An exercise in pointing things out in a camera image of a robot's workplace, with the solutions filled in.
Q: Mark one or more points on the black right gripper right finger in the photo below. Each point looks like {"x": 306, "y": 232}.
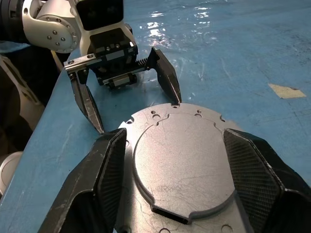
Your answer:
{"x": 262, "y": 179}

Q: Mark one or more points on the beige tape piece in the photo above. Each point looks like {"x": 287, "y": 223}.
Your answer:
{"x": 286, "y": 91}

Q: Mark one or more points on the silver motor cover circuit board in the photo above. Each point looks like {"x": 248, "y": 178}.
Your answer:
{"x": 182, "y": 157}

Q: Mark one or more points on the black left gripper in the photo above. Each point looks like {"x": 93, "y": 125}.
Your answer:
{"x": 111, "y": 41}

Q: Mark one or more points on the silver robot body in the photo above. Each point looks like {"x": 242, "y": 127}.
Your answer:
{"x": 22, "y": 97}

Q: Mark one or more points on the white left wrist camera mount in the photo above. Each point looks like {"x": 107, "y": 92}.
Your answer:
{"x": 85, "y": 41}

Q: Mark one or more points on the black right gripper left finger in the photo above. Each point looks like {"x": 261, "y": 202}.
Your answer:
{"x": 82, "y": 189}

